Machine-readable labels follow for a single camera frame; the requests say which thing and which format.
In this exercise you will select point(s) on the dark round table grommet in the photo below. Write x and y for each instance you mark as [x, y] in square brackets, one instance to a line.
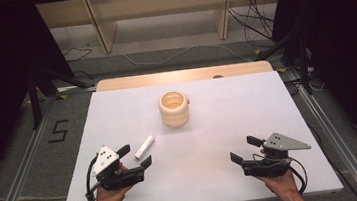
[218, 76]

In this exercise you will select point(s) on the white plastic tube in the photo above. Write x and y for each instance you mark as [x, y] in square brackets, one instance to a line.
[144, 147]

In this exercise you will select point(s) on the aluminium floor rail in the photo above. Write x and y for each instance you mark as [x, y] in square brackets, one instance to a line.
[20, 177]
[338, 144]

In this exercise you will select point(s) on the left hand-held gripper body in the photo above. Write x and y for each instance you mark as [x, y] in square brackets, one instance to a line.
[105, 160]

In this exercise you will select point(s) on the white foam board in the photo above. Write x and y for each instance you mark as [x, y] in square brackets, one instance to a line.
[205, 151]

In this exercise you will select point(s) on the black tripod stand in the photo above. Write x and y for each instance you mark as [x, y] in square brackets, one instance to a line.
[37, 88]
[299, 57]

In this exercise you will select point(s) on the black curtain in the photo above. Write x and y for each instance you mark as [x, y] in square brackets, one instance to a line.
[0, 82]
[345, 46]

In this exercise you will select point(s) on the wooden desk leg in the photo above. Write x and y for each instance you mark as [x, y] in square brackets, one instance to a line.
[222, 12]
[103, 28]

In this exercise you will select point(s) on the cream ribbed cup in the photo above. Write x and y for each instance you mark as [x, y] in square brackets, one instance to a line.
[174, 114]

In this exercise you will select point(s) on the light wooden table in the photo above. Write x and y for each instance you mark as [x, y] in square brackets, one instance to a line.
[164, 78]

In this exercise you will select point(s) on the person's right hand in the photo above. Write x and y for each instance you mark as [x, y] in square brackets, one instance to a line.
[284, 185]

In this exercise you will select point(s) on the person's left hand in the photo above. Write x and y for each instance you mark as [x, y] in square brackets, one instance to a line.
[109, 198]

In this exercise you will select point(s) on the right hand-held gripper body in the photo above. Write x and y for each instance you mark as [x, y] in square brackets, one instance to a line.
[267, 166]

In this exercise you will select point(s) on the wooden desk back panel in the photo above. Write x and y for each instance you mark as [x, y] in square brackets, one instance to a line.
[162, 1]

